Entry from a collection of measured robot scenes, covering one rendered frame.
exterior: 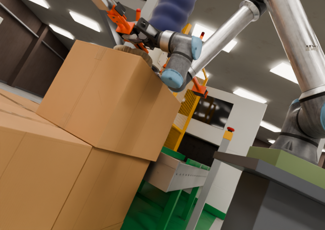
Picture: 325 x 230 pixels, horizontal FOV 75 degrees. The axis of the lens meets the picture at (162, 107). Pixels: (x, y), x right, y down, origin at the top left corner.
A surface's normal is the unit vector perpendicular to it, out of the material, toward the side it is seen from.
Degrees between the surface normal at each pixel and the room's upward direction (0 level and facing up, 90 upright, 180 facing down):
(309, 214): 90
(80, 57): 90
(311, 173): 90
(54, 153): 90
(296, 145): 72
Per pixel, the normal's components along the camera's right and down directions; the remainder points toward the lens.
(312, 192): 0.04, -0.14
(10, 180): 0.85, 0.32
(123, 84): -0.35, -0.31
